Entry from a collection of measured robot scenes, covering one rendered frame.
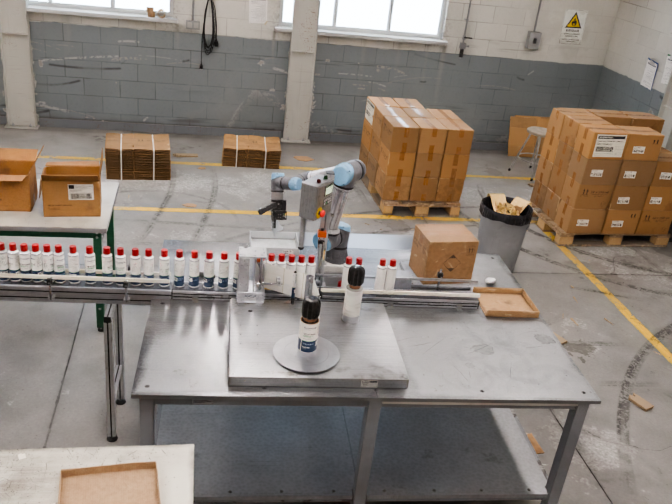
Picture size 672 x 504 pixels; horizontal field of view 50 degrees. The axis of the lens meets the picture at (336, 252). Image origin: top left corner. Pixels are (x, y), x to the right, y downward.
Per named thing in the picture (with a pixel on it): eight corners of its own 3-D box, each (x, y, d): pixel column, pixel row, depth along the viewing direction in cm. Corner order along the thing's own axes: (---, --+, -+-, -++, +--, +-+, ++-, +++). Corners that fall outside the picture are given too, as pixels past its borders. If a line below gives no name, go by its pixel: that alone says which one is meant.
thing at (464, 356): (130, 398, 303) (130, 394, 302) (164, 242, 436) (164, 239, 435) (600, 404, 335) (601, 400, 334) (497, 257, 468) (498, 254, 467)
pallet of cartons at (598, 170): (559, 247, 696) (590, 132, 646) (521, 212, 770) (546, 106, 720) (668, 248, 723) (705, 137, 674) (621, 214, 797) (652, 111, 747)
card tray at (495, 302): (485, 316, 393) (487, 310, 391) (472, 292, 416) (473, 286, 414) (538, 318, 398) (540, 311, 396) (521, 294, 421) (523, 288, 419)
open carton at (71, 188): (38, 223, 447) (34, 166, 431) (45, 192, 490) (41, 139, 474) (104, 223, 457) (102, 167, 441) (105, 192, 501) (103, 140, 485)
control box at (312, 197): (298, 216, 373) (301, 182, 364) (314, 207, 386) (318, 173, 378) (315, 222, 369) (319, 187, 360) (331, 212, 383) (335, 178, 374)
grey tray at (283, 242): (250, 255, 404) (251, 247, 402) (249, 238, 421) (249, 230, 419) (299, 256, 409) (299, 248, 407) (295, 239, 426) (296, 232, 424)
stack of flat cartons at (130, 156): (105, 179, 727) (104, 149, 713) (106, 161, 774) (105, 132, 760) (171, 180, 744) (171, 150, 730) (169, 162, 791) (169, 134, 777)
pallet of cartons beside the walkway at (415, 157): (460, 217, 739) (477, 132, 700) (381, 215, 720) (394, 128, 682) (425, 175, 844) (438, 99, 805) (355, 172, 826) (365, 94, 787)
